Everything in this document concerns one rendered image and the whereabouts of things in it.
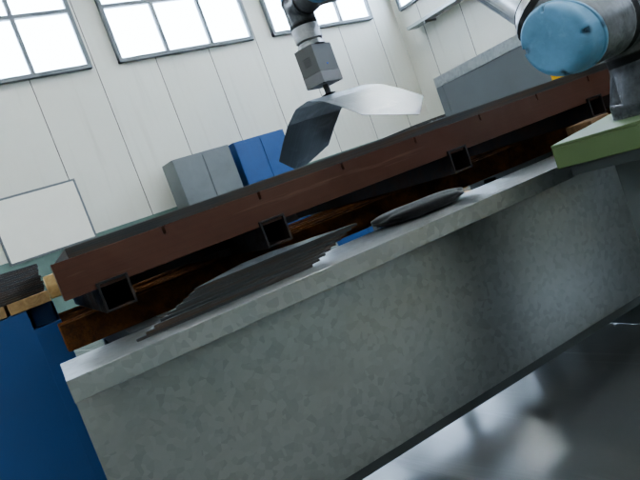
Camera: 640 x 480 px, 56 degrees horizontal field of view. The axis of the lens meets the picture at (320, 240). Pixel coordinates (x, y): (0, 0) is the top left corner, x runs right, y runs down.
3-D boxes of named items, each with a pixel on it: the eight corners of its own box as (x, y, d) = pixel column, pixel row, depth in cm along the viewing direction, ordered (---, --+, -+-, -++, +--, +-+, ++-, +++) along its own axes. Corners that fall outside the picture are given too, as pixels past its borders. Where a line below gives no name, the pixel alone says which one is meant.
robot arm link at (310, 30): (286, 33, 161) (305, 32, 167) (291, 50, 162) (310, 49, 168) (305, 21, 156) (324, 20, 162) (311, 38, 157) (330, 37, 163)
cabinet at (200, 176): (218, 280, 930) (172, 159, 914) (206, 282, 970) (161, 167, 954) (271, 257, 986) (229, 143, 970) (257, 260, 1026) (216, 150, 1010)
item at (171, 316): (126, 336, 96) (116, 313, 96) (331, 250, 112) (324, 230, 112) (137, 342, 85) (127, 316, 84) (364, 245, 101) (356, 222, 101)
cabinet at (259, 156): (276, 255, 991) (233, 142, 976) (262, 258, 1031) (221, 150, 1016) (323, 235, 1047) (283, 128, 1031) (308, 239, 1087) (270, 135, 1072)
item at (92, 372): (67, 382, 93) (59, 364, 92) (609, 145, 148) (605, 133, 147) (74, 404, 75) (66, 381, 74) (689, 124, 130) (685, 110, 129)
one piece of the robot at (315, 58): (302, 43, 169) (323, 99, 170) (281, 45, 163) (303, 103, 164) (328, 28, 163) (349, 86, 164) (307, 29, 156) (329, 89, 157)
